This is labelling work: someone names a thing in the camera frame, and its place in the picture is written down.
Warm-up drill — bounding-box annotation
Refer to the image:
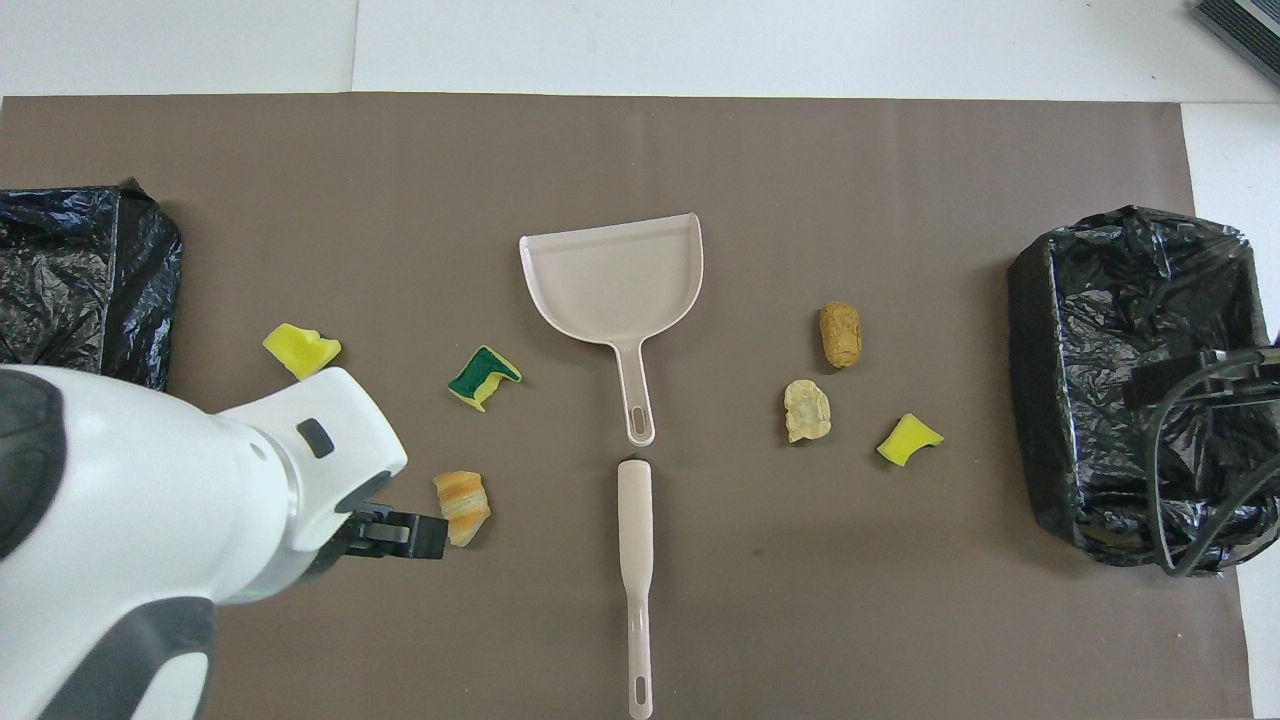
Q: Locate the black bag-lined bin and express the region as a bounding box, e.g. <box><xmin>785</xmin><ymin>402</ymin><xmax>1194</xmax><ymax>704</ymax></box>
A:
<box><xmin>1007</xmin><ymin>205</ymin><xmax>1280</xmax><ymax>578</ymax></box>
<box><xmin>0</xmin><ymin>180</ymin><xmax>184</xmax><ymax>393</ymax></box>

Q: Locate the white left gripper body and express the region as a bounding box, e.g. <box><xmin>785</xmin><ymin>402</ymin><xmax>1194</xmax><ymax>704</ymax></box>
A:
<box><xmin>215</xmin><ymin>367</ymin><xmax>409</xmax><ymax>556</ymax></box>

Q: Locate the beige plastic dustpan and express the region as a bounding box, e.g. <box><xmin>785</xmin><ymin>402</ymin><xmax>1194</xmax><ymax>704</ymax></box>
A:
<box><xmin>519</xmin><ymin>212</ymin><xmax>704</xmax><ymax>447</ymax></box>

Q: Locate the brown bread roll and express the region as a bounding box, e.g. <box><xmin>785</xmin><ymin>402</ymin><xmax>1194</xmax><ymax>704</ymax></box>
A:
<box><xmin>819</xmin><ymin>302</ymin><xmax>863</xmax><ymax>369</ymax></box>

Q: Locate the beige hand brush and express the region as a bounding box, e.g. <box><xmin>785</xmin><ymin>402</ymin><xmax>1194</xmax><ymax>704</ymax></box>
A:
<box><xmin>617</xmin><ymin>455</ymin><xmax>655</xmax><ymax>720</ymax></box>

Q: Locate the yellow sponge piece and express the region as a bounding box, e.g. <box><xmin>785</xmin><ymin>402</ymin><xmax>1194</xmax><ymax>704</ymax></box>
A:
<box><xmin>876</xmin><ymin>413</ymin><xmax>945</xmax><ymax>468</ymax></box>
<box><xmin>262</xmin><ymin>323</ymin><xmax>342</xmax><ymax>381</ymax></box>

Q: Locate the toy croissant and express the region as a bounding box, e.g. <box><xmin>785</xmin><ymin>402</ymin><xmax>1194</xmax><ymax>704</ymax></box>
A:
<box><xmin>433</xmin><ymin>470</ymin><xmax>492</xmax><ymax>548</ymax></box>

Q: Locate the pale crumpled chip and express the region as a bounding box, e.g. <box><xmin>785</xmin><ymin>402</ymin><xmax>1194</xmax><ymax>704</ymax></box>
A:
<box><xmin>783</xmin><ymin>379</ymin><xmax>832</xmax><ymax>444</ymax></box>

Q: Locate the brown paper table mat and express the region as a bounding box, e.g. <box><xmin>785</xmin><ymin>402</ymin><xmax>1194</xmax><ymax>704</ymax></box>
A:
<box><xmin>0</xmin><ymin>93</ymin><xmax>1253</xmax><ymax>720</ymax></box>

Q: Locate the grey ribbed device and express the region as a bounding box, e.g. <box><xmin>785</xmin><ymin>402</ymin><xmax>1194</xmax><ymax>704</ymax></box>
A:
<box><xmin>1190</xmin><ymin>0</ymin><xmax>1280</xmax><ymax>86</ymax></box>

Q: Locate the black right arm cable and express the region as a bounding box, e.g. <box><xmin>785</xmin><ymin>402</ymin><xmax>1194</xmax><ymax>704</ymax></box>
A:
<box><xmin>1143</xmin><ymin>348</ymin><xmax>1280</xmax><ymax>578</ymax></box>

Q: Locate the green and yellow sponge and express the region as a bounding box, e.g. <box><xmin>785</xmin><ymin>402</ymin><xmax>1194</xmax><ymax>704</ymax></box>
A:
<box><xmin>447</xmin><ymin>345</ymin><xmax>523</xmax><ymax>413</ymax></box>

